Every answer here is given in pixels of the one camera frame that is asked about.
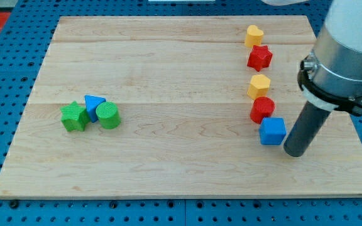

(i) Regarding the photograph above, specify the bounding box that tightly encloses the green cylinder block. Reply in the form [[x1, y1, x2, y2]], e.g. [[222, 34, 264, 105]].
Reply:
[[96, 102, 121, 129]]

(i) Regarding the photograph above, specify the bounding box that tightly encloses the blue cube block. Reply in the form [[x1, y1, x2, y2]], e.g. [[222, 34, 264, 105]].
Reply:
[[259, 117, 287, 145]]

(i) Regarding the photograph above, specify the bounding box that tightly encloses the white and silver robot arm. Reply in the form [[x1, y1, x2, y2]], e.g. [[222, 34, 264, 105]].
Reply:
[[297, 0, 362, 116]]

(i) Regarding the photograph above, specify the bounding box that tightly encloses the light wooden board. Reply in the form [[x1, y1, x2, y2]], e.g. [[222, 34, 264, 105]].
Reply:
[[0, 16, 362, 200]]

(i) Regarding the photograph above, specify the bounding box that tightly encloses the blue triangle block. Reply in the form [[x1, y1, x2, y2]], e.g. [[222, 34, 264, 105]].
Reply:
[[84, 95, 106, 123]]

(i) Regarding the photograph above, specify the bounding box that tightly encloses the red cylinder block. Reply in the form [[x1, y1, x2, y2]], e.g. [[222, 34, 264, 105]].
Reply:
[[250, 97, 275, 124]]

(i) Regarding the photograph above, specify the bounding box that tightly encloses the red star block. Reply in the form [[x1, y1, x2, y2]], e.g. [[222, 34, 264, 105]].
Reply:
[[247, 45, 273, 72]]

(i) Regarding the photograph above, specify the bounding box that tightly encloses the yellow heart block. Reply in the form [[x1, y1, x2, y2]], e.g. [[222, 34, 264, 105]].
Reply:
[[244, 25, 264, 48]]

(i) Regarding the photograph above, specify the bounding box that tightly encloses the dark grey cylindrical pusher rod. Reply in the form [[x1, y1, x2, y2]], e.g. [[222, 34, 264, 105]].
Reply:
[[283, 101, 331, 157]]

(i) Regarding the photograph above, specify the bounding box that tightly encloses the yellow hexagon block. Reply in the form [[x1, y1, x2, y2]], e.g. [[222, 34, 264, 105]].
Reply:
[[247, 74, 271, 100]]

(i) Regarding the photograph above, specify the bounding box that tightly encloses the green star block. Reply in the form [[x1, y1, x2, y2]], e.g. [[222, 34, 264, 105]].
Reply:
[[60, 101, 91, 132]]

